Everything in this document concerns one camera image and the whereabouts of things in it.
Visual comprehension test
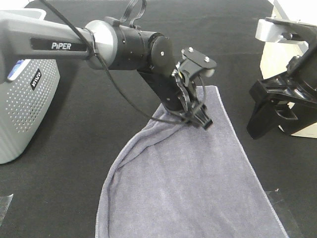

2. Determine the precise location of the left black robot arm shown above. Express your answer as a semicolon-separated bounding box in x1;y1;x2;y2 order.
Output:
0;0;216;129

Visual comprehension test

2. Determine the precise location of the clear tape strip right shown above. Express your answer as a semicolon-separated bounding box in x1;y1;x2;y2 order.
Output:
265;188;304;238

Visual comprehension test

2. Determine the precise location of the clear tape strip left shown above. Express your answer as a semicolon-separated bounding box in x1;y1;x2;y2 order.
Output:
0;194;14;225

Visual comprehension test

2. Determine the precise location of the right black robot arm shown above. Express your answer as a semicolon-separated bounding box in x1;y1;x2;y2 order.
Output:
247;47;317;139

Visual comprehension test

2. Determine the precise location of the clear tape strip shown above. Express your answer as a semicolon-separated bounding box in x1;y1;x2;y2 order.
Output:
0;194;14;225
265;188;304;238

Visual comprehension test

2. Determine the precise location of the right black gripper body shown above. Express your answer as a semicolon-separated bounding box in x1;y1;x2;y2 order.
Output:
248;74;317;124

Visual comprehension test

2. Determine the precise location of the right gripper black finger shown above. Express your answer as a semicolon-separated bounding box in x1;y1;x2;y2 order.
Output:
247;99;290;139

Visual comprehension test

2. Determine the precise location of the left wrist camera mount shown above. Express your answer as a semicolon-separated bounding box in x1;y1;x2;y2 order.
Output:
177;47;217;87

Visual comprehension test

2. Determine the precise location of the black table mat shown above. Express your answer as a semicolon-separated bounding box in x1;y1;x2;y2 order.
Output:
0;0;317;238

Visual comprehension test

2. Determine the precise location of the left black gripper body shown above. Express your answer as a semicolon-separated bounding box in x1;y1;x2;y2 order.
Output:
138;70;206;123

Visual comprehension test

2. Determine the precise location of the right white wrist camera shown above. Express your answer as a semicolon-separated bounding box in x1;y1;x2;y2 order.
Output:
255;17;317;47

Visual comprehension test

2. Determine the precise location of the grey perforated laundry basket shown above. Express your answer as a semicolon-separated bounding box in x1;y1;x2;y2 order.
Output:
0;8;61;165

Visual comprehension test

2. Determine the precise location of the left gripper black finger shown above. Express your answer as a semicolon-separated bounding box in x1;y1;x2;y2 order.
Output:
191;109;213;130

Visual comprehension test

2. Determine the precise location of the grey towel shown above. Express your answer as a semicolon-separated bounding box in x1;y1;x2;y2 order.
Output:
95;86;287;238

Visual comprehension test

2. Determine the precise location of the white plastic basket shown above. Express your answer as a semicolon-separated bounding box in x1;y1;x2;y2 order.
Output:
260;0;317;139

